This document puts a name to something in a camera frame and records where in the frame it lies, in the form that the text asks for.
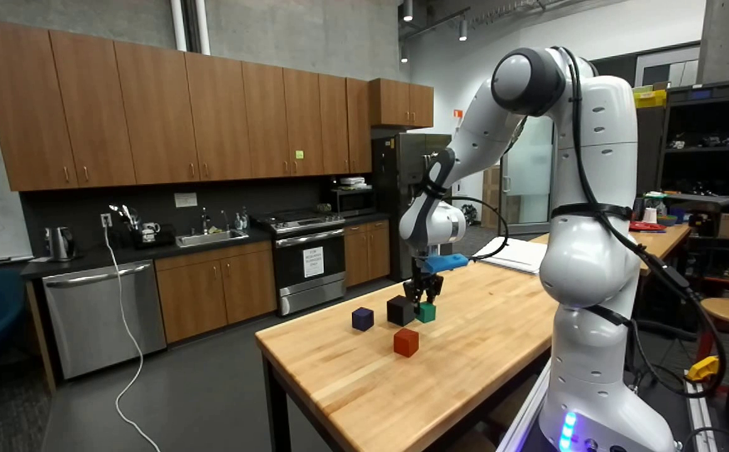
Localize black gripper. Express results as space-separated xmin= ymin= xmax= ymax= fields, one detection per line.
xmin=402 ymin=255 xmax=448 ymax=309

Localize purple block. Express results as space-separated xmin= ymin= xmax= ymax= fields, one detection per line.
xmin=350 ymin=305 xmax=377 ymax=335

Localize black block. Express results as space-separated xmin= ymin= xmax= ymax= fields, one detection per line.
xmin=385 ymin=293 xmax=416 ymax=329

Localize orange block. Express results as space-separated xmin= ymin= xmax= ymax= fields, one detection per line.
xmin=392 ymin=326 xmax=423 ymax=360

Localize narrow wooden base cabinet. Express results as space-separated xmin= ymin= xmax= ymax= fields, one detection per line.
xmin=342 ymin=218 xmax=392 ymax=292

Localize white paper sheet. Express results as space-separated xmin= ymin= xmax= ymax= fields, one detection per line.
xmin=472 ymin=237 xmax=548 ymax=276

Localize black refrigerator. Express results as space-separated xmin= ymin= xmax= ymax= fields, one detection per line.
xmin=368 ymin=130 xmax=455 ymax=285

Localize stainless steel oven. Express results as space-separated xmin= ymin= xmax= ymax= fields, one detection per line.
xmin=267 ymin=211 xmax=350 ymax=319

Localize microwave oven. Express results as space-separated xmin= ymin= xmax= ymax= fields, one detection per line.
xmin=324 ymin=178 xmax=377 ymax=217

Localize wide wooden base cabinet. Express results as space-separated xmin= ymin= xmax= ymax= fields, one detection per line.
xmin=154 ymin=240 xmax=279 ymax=346

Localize steel kitchen sink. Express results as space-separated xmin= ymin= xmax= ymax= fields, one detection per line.
xmin=172 ymin=228 xmax=252 ymax=251

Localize kitchen faucet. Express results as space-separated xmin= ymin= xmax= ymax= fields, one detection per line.
xmin=196 ymin=208 xmax=221 ymax=240

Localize red flat item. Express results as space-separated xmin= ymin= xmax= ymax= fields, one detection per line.
xmin=626 ymin=218 xmax=665 ymax=237

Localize white cup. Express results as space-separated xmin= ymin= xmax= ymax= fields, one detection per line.
xmin=637 ymin=188 xmax=669 ymax=226

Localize coffee maker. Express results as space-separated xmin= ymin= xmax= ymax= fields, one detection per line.
xmin=107 ymin=202 xmax=165 ymax=250

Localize yellow clamp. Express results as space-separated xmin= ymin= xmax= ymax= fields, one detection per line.
xmin=683 ymin=355 xmax=720 ymax=384

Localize black storage shelf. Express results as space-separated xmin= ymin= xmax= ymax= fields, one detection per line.
xmin=660 ymin=79 xmax=729 ymax=296

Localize stainless steel dishwasher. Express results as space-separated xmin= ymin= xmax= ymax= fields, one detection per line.
xmin=42 ymin=258 xmax=169 ymax=383

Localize black kitchen countertop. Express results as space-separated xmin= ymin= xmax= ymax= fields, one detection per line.
xmin=19 ymin=208 xmax=392 ymax=281

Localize white ceiling pipes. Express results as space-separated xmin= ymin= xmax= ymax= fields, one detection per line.
xmin=169 ymin=0 xmax=214 ymax=56

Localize steel kettle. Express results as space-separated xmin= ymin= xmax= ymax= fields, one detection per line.
xmin=42 ymin=224 xmax=78 ymax=265

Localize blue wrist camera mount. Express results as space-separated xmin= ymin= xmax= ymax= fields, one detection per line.
xmin=423 ymin=251 xmax=472 ymax=276

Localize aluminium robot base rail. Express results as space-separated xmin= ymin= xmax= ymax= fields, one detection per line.
xmin=498 ymin=360 xmax=562 ymax=452

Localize black table frame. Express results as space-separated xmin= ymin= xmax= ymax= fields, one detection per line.
xmin=260 ymin=355 xmax=335 ymax=452

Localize small wooden wall cabinet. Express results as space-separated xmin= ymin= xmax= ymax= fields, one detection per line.
xmin=368 ymin=76 xmax=434 ymax=130

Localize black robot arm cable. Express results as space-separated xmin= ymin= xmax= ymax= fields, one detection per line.
xmin=558 ymin=47 xmax=729 ymax=396

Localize white hanging cable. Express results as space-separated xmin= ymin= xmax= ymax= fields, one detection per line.
xmin=97 ymin=218 xmax=165 ymax=452

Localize wooden wall cabinets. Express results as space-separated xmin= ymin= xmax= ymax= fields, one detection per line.
xmin=0 ymin=21 xmax=374 ymax=193

